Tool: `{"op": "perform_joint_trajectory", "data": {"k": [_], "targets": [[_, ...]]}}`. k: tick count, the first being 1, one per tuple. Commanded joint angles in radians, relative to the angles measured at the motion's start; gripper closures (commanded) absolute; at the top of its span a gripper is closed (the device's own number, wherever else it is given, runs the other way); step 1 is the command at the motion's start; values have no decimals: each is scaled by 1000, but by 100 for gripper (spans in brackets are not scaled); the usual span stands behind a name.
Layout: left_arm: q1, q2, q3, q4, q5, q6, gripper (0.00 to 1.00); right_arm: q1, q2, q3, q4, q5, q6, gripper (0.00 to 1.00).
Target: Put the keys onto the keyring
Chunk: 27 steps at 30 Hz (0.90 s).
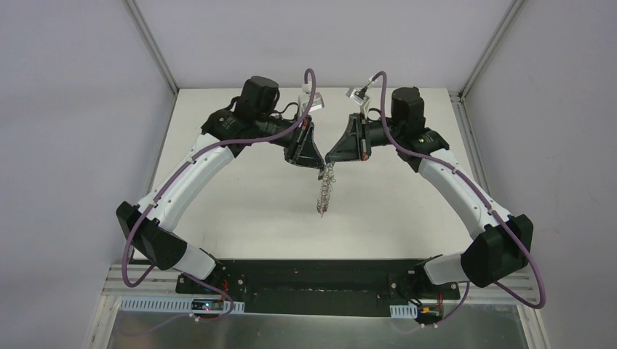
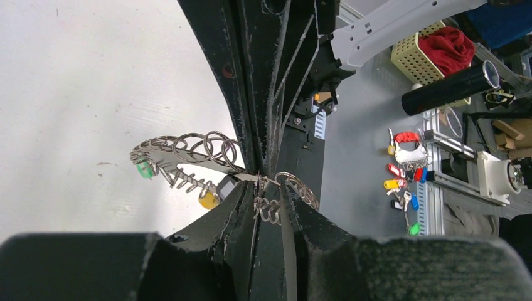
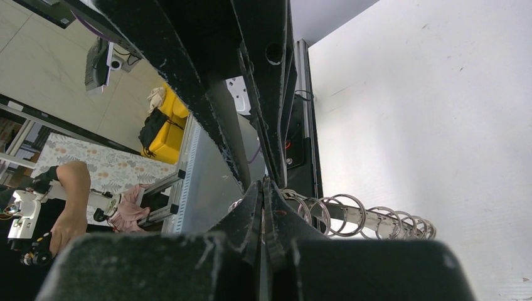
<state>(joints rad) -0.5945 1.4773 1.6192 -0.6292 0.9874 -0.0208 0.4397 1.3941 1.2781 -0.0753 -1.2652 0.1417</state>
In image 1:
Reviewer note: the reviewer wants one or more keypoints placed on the metal disc with keyrings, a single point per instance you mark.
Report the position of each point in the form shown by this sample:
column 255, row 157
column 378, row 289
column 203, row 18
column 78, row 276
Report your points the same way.
column 326, row 177

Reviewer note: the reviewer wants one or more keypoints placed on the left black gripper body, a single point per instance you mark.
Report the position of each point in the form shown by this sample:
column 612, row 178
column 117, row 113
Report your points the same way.
column 303, row 137

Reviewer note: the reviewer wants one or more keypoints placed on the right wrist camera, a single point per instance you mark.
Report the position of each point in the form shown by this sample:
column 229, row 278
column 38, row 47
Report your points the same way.
column 361, row 98

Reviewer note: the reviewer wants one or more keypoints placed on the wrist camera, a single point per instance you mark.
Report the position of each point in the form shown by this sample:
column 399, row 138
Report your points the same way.
column 307, row 101
column 361, row 98

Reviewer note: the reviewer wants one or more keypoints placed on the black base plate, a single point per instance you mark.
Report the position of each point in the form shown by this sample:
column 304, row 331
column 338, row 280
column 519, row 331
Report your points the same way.
column 364, row 288

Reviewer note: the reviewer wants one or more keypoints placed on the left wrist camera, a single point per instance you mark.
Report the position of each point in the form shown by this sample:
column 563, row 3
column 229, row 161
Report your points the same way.
column 307, row 101

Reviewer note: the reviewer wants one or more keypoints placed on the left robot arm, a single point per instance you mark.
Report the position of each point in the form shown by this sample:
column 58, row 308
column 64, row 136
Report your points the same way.
column 250, row 118

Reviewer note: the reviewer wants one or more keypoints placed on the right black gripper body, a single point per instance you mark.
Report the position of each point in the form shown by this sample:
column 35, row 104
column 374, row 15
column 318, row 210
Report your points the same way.
column 360, row 137

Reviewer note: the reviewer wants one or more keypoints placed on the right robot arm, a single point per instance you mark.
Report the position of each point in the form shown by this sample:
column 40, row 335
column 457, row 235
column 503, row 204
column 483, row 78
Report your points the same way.
column 500, row 242

